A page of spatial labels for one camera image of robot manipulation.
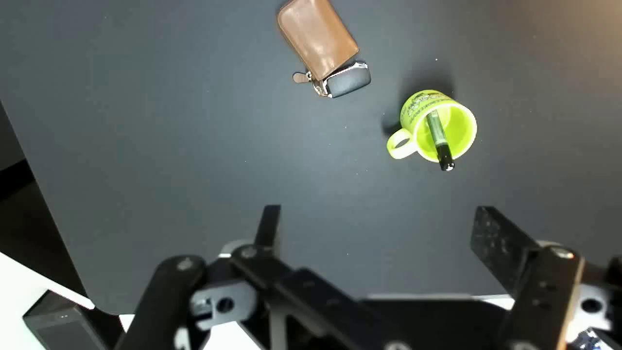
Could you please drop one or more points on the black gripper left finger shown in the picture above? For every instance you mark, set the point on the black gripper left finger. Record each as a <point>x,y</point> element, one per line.
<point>294,288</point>

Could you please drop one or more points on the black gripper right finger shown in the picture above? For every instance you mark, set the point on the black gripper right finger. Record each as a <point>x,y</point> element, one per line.
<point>537,284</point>

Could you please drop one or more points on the grey marker with black cap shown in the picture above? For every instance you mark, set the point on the grey marker with black cap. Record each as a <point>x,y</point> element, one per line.
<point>440,138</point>

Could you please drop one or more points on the lime green ceramic mug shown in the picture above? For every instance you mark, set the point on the lime green ceramic mug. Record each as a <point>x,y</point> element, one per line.
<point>438,124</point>

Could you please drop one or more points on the black car key fob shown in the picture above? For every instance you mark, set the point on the black car key fob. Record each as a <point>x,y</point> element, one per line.
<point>349,80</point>

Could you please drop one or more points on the dark grey box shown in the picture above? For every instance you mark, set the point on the dark grey box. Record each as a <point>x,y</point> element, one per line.
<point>61,321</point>

